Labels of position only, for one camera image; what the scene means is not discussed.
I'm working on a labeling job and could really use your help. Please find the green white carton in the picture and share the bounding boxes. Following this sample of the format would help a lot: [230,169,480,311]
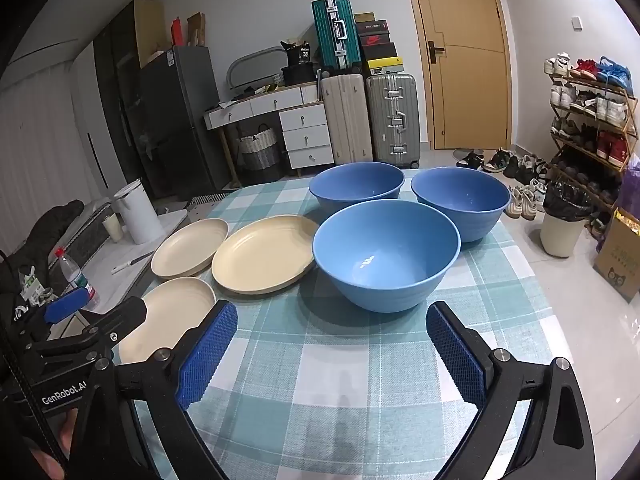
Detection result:
[18,267,54,311]

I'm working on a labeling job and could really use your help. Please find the blue checked tablecloth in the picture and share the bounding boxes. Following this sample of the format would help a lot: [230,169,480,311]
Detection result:
[112,167,566,480]

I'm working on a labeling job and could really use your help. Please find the wooden door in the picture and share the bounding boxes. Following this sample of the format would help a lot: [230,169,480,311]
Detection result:
[406,0,512,152]

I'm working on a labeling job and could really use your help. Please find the printed cardboard box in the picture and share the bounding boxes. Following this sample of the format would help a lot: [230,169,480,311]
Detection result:
[592,207,640,304]

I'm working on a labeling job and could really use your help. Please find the silver suitcase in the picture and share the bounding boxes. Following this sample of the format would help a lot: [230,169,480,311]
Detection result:
[365,72,421,170]

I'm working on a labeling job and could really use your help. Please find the dark refrigerator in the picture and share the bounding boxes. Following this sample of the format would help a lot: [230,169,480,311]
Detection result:
[139,45,222,202]

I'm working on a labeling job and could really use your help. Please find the grey oval mirror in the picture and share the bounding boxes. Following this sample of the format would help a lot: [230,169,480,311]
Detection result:
[227,45,286,92]

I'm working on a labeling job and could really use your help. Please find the clear plastic water bottle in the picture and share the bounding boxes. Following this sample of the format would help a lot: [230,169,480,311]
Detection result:
[53,247,96,312]

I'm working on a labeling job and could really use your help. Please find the teal suitcase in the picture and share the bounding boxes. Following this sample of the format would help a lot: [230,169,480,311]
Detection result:
[311,0,357,72]

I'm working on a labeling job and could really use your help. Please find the purple plastic bag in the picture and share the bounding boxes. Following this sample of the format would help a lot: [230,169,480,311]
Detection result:
[621,154,640,222]

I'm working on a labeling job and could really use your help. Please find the cream cup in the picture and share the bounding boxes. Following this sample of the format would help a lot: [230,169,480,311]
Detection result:
[102,213,124,242]

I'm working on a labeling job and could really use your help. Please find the tall dark cabinet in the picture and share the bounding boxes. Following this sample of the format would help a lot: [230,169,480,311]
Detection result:
[92,0,151,196]

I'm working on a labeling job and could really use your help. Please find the wooden shoe rack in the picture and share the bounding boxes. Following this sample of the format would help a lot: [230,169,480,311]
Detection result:
[544,55,640,213]

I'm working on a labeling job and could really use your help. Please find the beige suitcase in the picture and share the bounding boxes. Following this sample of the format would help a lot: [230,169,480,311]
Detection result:
[319,73,375,165]

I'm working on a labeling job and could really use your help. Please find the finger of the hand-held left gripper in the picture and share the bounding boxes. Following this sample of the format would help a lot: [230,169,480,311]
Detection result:
[20,297,148,384]
[12,287,91,344]

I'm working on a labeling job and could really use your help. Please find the white cylindrical kettle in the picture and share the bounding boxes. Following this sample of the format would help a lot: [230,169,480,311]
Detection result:
[112,179,165,245]

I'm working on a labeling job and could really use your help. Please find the blue bowl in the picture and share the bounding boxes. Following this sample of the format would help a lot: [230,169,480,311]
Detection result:
[308,162,406,219]
[312,199,461,314]
[411,166,511,244]

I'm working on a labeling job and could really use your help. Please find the cluster of loose shoes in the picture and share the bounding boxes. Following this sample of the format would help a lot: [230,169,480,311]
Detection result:
[455,147,552,221]

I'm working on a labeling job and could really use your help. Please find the black shopping bag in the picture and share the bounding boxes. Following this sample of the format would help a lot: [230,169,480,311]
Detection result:
[279,38,317,86]

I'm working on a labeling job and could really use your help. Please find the black jacket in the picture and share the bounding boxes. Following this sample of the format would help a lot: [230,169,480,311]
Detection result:
[0,199,86,321]

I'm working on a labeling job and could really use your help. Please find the cream plate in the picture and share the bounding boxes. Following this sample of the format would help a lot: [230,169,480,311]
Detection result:
[211,214,321,295]
[117,276,217,365]
[150,218,230,280]

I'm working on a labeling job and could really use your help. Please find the rows of shelved sneakers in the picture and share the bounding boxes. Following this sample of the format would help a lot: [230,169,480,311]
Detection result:
[544,52,638,201]

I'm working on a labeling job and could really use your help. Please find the white marble side table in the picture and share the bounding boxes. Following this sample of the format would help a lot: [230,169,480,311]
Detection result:
[45,199,189,342]

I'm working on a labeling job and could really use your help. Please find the white desk with drawers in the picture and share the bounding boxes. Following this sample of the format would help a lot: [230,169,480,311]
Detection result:
[203,81,327,187]

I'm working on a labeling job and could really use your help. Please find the white wardrobe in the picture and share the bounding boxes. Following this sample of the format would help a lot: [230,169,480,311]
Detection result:
[0,42,128,256]

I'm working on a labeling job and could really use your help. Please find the person's left hand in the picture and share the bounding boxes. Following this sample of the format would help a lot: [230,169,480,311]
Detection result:
[59,407,84,454]

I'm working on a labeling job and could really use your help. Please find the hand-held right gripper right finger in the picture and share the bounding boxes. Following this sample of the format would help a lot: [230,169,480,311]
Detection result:
[426,301,597,480]

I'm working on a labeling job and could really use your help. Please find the white handled knife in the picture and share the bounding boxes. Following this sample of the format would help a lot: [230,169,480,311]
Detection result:
[110,252,154,275]

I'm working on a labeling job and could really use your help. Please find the flat cardboard panel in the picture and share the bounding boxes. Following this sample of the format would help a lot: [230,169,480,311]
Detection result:
[133,0,166,69]

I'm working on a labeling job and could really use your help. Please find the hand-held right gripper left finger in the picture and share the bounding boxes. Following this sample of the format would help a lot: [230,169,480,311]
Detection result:
[65,300,239,480]

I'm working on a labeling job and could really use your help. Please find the white drawer unit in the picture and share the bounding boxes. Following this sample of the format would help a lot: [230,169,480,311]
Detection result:
[278,102,335,171]

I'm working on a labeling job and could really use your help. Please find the white bin with black liner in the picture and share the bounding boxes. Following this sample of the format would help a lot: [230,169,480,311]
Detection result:
[539,180,594,259]

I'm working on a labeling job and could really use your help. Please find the brown paper bag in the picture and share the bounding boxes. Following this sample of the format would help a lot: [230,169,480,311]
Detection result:
[187,12,209,47]

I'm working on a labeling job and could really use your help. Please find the woven laundry basket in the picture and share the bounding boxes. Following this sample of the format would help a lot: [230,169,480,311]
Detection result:
[235,124,281,184]

